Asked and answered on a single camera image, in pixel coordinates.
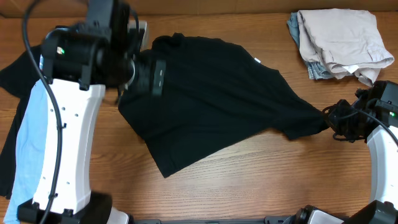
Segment light blue t-shirt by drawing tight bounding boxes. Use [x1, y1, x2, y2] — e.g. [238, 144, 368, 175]
[2, 55, 50, 224]

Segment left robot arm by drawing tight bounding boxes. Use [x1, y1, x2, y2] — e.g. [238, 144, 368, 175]
[17, 0, 166, 223]

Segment folded blue jeans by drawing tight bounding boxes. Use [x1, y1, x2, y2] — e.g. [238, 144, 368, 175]
[287, 12, 333, 80]

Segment black t-shirt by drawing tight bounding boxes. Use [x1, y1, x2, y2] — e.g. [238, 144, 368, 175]
[119, 33, 327, 177]
[1, 52, 39, 200]

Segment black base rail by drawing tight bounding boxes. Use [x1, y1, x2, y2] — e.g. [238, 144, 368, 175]
[133, 215, 295, 224]

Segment beige folded shorts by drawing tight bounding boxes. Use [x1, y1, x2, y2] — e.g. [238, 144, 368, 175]
[297, 9, 394, 86]

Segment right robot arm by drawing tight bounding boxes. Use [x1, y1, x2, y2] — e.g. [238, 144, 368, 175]
[285, 81, 397, 224]

